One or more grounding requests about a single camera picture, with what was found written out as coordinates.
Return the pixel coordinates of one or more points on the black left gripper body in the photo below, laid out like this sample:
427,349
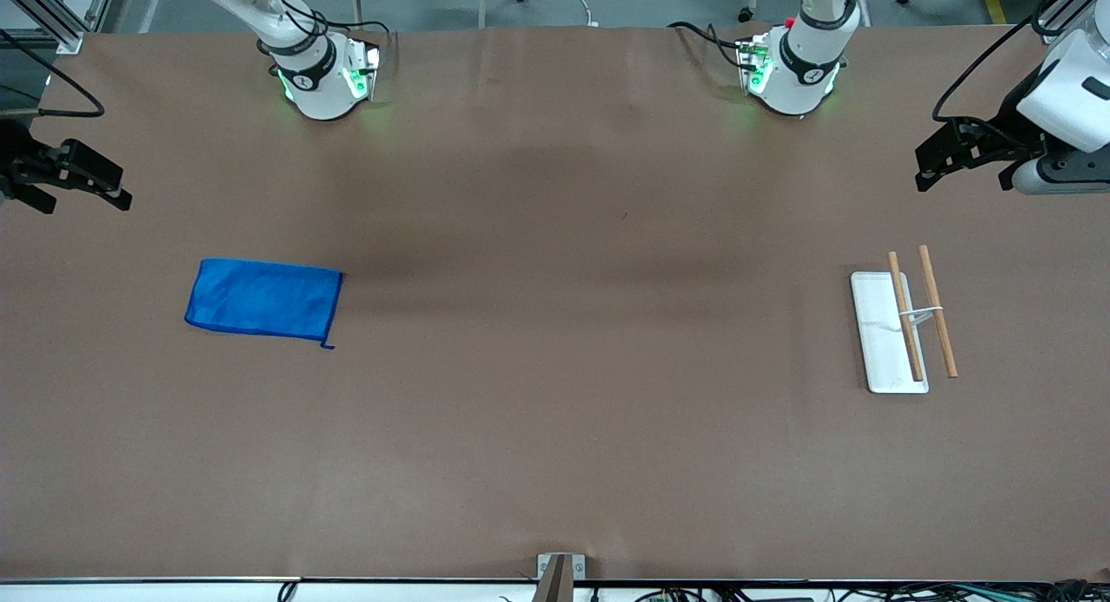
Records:
1011,119

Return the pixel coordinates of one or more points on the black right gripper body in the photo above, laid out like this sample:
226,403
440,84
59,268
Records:
12,162

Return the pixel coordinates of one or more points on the blue cloth towel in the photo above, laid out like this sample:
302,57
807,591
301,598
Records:
260,298

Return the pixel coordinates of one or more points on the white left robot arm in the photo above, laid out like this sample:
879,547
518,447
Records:
798,81

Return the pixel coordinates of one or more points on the white towel rack wooden rods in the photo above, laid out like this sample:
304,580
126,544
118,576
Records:
889,359

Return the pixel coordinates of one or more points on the aluminium frame post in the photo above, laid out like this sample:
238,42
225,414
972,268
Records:
52,25
1051,29

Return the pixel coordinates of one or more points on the grey metal mounting bracket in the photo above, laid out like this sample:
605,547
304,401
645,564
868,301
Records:
579,567

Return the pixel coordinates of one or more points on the brown camera mount post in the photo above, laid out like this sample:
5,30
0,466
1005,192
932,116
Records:
553,585

